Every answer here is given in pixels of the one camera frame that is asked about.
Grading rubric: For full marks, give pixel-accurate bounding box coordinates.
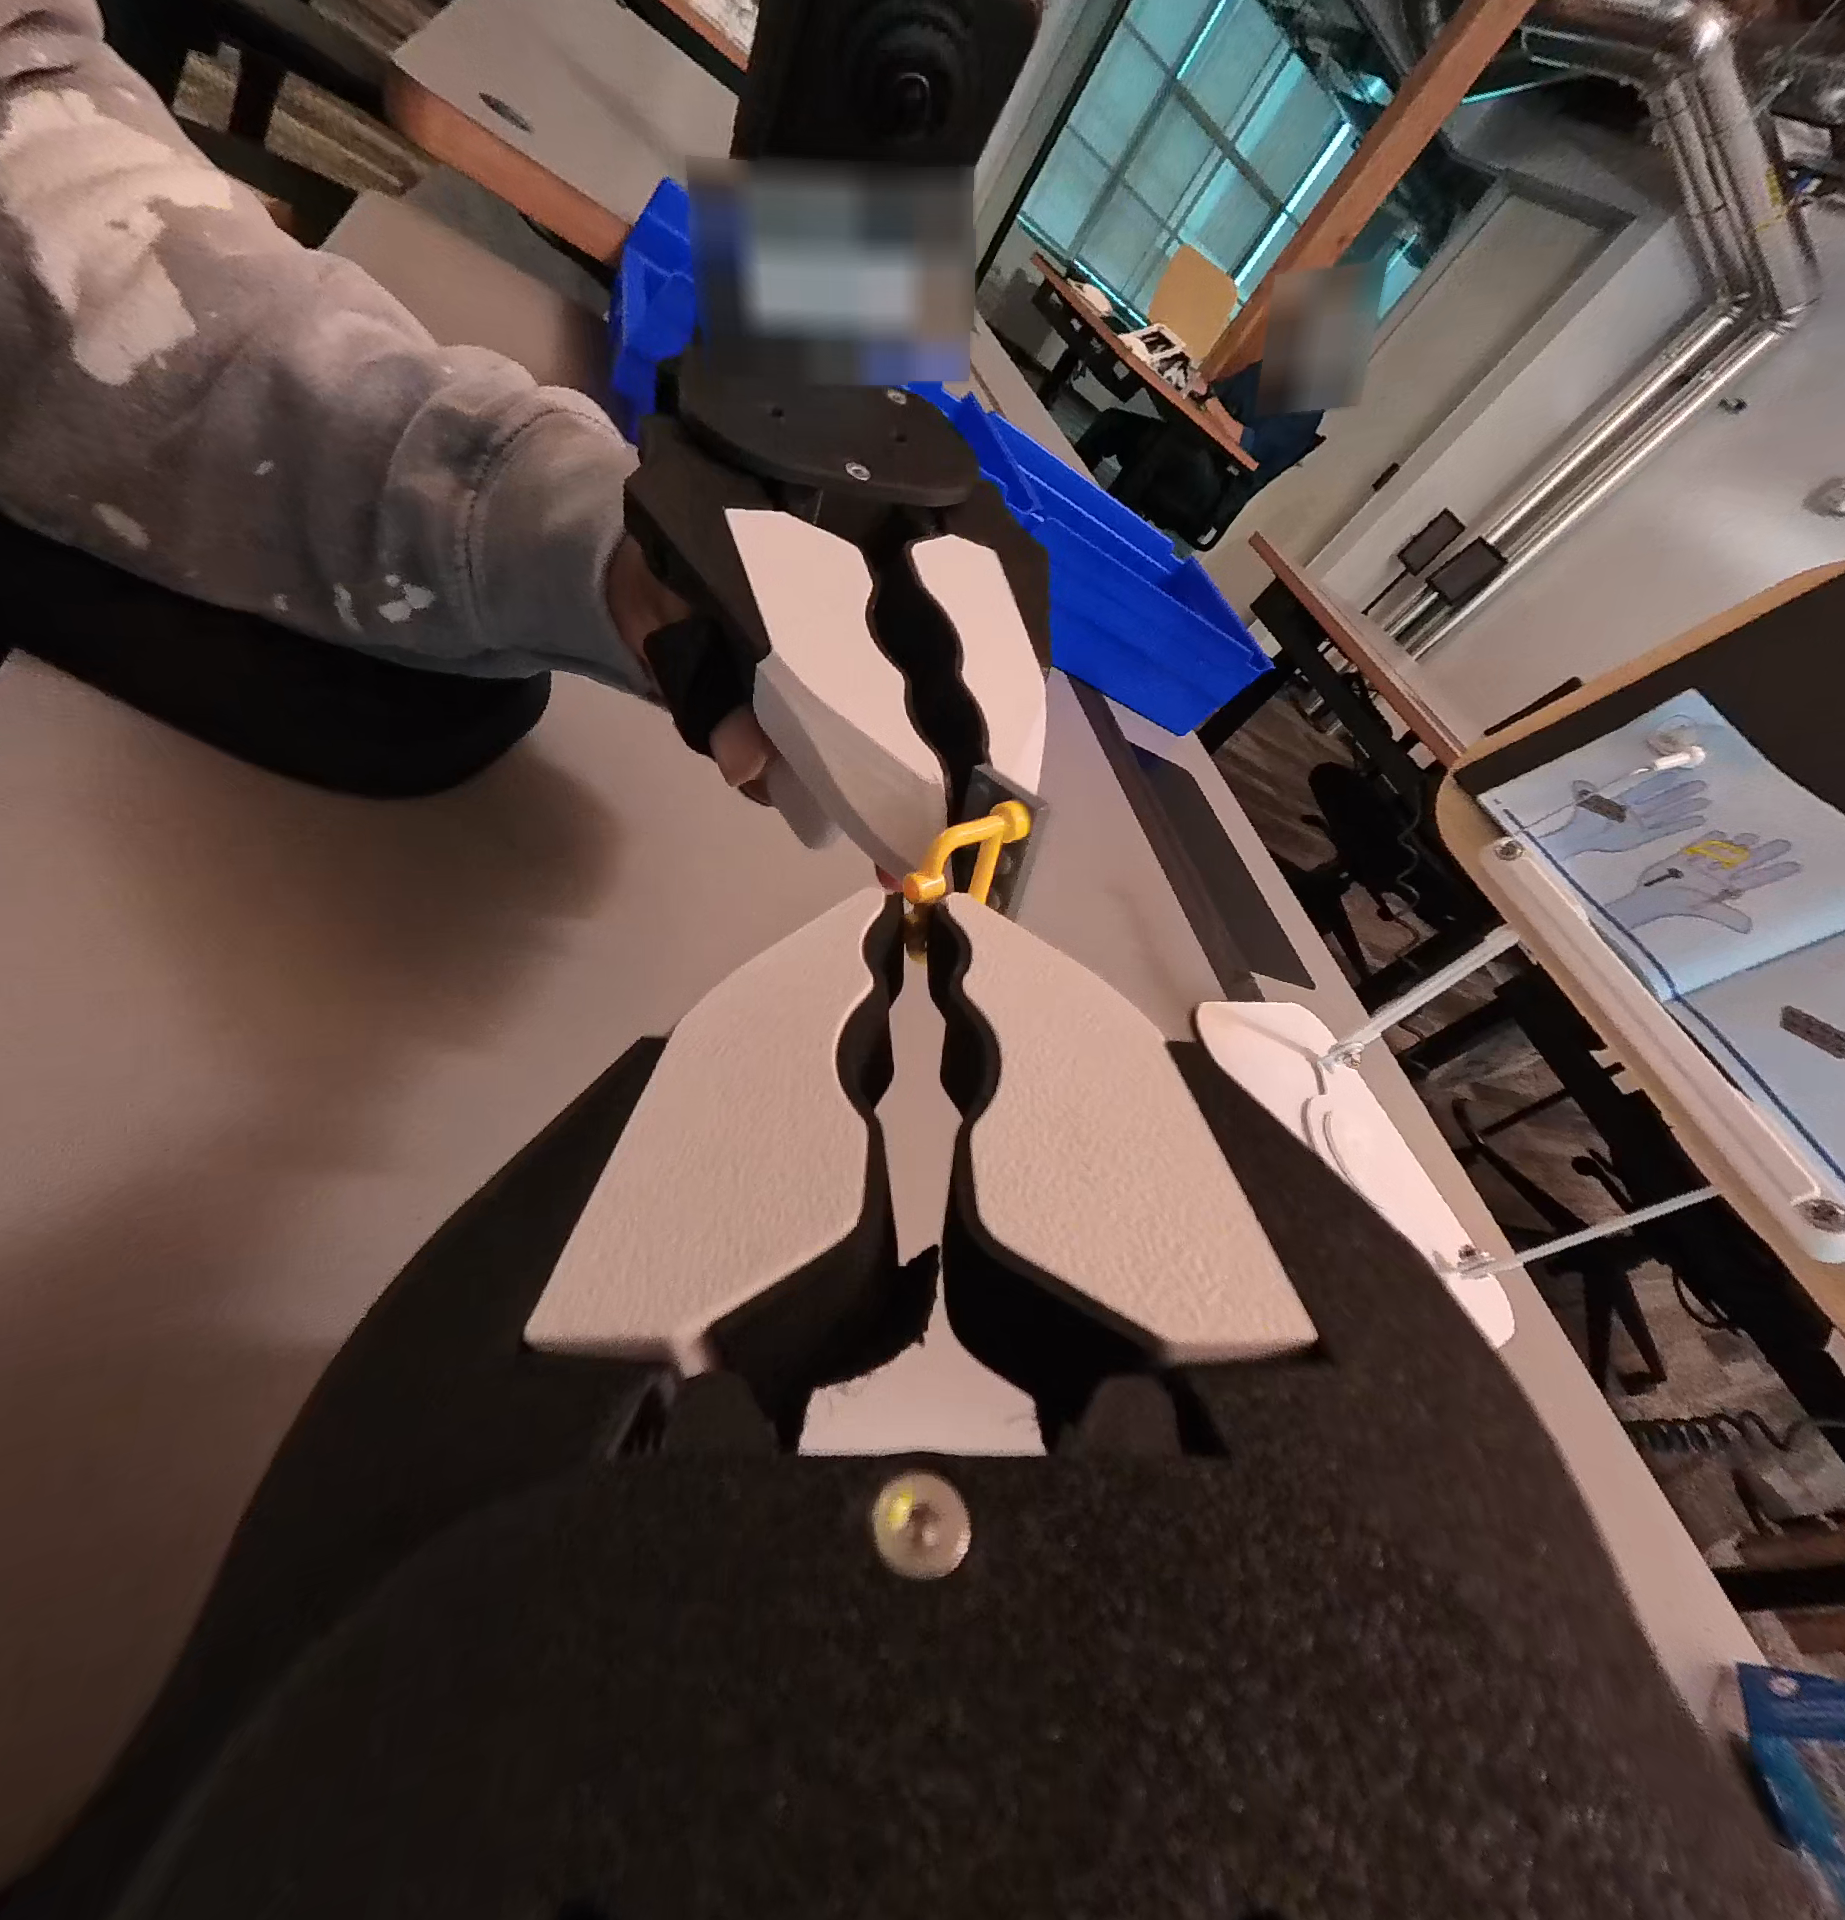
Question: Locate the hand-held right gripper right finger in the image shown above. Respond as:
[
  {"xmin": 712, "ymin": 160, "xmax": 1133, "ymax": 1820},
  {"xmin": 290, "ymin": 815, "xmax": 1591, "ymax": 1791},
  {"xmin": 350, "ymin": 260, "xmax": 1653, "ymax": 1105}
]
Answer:
[{"xmin": 938, "ymin": 901, "xmax": 1313, "ymax": 1389}]

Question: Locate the person's left forearm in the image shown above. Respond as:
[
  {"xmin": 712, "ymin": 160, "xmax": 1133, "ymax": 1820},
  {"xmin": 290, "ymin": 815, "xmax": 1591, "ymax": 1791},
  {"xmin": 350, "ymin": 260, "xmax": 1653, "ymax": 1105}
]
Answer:
[{"xmin": 0, "ymin": 0, "xmax": 654, "ymax": 709}]

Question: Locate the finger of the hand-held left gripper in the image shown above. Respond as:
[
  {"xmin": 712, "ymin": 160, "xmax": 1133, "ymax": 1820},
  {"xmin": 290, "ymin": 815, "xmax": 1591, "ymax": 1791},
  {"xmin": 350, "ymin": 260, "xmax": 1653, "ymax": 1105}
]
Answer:
[
  {"xmin": 725, "ymin": 510, "xmax": 957, "ymax": 874},
  {"xmin": 925, "ymin": 515, "xmax": 1053, "ymax": 815}
]

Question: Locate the silver ventilation duct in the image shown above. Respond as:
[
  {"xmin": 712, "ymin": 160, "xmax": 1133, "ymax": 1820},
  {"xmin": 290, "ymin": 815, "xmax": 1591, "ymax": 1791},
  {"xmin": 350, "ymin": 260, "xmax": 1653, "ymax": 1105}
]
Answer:
[{"xmin": 1366, "ymin": 0, "xmax": 1829, "ymax": 654}]

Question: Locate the person's left hand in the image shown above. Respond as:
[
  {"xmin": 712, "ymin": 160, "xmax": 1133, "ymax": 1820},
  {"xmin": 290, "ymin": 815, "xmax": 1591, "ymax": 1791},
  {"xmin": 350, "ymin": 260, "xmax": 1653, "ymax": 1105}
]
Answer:
[{"xmin": 601, "ymin": 540, "xmax": 787, "ymax": 805}]

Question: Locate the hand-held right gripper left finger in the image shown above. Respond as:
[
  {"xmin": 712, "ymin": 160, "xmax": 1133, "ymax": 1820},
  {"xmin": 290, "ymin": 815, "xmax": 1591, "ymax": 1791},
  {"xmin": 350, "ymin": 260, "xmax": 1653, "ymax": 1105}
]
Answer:
[{"xmin": 526, "ymin": 895, "xmax": 938, "ymax": 1382}]

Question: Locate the wooden desk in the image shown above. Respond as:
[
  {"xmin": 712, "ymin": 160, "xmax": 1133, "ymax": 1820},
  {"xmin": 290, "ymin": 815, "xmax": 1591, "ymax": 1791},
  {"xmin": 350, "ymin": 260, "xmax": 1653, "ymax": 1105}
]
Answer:
[{"xmin": 384, "ymin": 0, "xmax": 763, "ymax": 260}]

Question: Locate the blue lego set box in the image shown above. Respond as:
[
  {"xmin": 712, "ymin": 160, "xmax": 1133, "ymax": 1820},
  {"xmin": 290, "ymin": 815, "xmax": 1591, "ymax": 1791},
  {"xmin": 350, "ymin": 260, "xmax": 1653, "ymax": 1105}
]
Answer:
[{"xmin": 1728, "ymin": 1661, "xmax": 1845, "ymax": 1868}]

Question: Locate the lego instruction booklet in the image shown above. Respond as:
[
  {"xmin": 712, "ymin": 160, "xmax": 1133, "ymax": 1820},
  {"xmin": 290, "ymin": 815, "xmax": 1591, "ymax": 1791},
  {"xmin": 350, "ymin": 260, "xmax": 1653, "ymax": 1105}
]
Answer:
[{"xmin": 1463, "ymin": 691, "xmax": 1845, "ymax": 1178}]

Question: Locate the white booklet stand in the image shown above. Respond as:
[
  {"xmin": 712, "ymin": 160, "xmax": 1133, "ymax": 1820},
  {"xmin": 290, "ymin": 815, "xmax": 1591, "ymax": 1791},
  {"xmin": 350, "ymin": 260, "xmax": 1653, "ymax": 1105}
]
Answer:
[{"xmin": 1189, "ymin": 556, "xmax": 1845, "ymax": 1359}]

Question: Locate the small yellow lego piece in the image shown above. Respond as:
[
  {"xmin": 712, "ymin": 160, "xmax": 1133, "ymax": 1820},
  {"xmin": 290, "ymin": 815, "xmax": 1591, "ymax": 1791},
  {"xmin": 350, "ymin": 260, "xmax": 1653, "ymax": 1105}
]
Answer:
[{"xmin": 899, "ymin": 793, "xmax": 1036, "ymax": 911}]

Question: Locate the black mesh office chair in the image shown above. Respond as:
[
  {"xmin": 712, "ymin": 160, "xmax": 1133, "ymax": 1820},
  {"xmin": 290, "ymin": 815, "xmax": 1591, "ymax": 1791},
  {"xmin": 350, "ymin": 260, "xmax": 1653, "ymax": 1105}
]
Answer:
[{"xmin": 0, "ymin": 495, "xmax": 558, "ymax": 800}]

